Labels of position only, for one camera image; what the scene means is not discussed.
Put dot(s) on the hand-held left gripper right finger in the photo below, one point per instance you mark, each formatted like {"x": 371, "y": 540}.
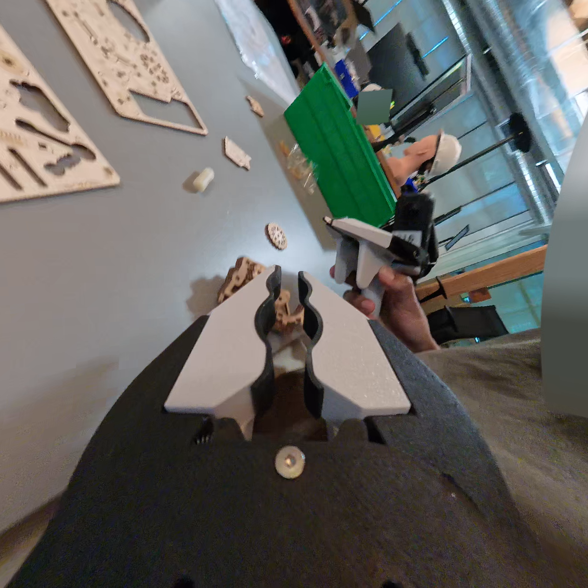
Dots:
{"x": 358, "y": 367}

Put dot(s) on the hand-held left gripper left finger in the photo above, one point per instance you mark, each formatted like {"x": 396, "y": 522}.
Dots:
{"x": 220, "y": 363}

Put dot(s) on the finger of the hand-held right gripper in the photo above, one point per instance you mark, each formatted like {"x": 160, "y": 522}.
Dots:
{"x": 367, "y": 241}
{"x": 363, "y": 229}

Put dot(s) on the assembled wooden vehicle model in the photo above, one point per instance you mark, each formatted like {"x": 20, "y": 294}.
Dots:
{"x": 241, "y": 275}

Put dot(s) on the cream wax stick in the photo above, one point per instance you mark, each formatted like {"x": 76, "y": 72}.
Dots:
{"x": 200, "y": 180}

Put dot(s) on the grey desk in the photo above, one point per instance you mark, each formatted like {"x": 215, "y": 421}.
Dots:
{"x": 115, "y": 275}

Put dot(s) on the person's right hand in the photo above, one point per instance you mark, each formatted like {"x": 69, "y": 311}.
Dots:
{"x": 399, "y": 307}

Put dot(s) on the mannequin with white helmet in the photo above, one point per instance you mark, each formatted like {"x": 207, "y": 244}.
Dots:
{"x": 445, "y": 149}

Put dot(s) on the green plastic bin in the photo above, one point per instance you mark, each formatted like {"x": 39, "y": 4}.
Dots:
{"x": 340, "y": 151}

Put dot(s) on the wooden gear wheel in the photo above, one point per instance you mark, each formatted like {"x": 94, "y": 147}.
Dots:
{"x": 277, "y": 235}

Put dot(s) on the clear bag of small parts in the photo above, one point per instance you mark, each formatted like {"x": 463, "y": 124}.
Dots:
{"x": 301, "y": 165}

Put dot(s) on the wooden railing beam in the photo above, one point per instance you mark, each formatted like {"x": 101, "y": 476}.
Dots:
{"x": 496, "y": 271}

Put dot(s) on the black light stand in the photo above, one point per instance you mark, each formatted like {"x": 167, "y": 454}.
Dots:
{"x": 519, "y": 131}

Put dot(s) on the small slotted wooden piece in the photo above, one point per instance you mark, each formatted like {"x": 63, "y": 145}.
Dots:
{"x": 237, "y": 153}

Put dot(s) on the black monitor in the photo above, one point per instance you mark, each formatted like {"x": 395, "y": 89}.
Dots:
{"x": 395, "y": 64}

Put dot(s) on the small notched wooden piece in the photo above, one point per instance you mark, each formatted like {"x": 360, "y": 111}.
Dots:
{"x": 255, "y": 106}

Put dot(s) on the clear plastic sleeve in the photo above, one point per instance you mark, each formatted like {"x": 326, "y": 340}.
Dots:
{"x": 257, "y": 46}

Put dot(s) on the wooden parts sheet with wheels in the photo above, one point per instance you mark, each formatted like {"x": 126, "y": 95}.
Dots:
{"x": 99, "y": 177}

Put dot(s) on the wooden parts sheet round hole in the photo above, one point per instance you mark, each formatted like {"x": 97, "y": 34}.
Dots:
{"x": 92, "y": 46}

